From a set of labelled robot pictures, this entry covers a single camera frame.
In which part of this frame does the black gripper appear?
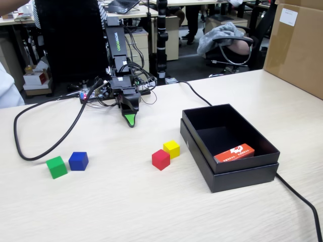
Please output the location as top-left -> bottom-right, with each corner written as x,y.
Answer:
109,76 -> 141,128

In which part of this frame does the yellow cube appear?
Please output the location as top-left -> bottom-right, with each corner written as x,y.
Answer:
163,140 -> 181,160

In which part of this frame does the red cube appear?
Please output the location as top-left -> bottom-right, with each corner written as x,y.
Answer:
151,149 -> 171,171

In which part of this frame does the blue cube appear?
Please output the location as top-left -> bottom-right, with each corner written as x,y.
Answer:
68,151 -> 89,171

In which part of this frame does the green cube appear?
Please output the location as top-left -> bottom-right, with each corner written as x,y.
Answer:
45,155 -> 69,179

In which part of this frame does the bare forearm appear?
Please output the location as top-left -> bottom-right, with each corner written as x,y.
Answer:
0,0 -> 30,16

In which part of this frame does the flat brown cardboard box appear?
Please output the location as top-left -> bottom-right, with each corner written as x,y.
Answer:
23,83 -> 53,97

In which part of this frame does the white and red small box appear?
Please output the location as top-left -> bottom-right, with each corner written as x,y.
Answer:
23,72 -> 49,86

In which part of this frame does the orange card box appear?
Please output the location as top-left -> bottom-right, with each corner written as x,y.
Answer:
213,143 -> 255,164

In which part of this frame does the black box inner tray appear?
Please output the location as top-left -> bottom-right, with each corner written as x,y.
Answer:
182,103 -> 281,174

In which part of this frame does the black open box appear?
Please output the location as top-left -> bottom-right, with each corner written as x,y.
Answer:
179,118 -> 280,194

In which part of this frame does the large brown cardboard box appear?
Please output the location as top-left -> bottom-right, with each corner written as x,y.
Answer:
262,0 -> 323,100

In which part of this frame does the controller board with red LED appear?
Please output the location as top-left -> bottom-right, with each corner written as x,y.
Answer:
79,88 -> 98,102

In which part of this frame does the beige drawer cabinet with lock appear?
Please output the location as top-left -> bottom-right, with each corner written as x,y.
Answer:
125,27 -> 149,74

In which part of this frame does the black segmented pole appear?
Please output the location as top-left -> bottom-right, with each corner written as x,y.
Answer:
155,0 -> 169,85

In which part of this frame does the plain beige cabinet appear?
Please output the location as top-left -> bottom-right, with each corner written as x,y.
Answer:
153,15 -> 180,61

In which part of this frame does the black high-back office chair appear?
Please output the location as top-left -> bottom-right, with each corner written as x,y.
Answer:
34,0 -> 111,84

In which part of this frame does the light background office desk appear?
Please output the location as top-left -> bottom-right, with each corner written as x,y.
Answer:
0,4 -> 159,26

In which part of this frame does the black laptop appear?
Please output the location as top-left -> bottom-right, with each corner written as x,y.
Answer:
104,0 -> 141,15

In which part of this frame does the person in black trousers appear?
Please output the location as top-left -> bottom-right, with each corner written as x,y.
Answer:
180,5 -> 203,46

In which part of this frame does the grey blanket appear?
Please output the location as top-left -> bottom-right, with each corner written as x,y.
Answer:
196,21 -> 245,56

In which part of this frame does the person in white clothing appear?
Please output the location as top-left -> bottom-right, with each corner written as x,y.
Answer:
0,62 -> 26,109

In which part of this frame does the pink beige cushion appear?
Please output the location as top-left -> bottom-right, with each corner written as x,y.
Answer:
231,37 -> 254,55

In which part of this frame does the person in striped shirt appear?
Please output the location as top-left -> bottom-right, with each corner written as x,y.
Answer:
32,0 -> 106,30

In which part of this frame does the black chair with chrome armrest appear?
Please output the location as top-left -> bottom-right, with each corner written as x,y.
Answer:
205,0 -> 277,78

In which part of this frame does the white shipping label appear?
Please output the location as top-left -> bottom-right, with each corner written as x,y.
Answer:
279,8 -> 299,27

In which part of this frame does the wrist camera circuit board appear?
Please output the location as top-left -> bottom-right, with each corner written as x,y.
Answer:
93,80 -> 112,99

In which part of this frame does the thick black camera cable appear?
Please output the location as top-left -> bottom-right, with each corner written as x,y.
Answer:
13,78 -> 104,162

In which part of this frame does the thick black table cable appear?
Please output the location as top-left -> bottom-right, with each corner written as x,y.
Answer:
174,80 -> 323,242

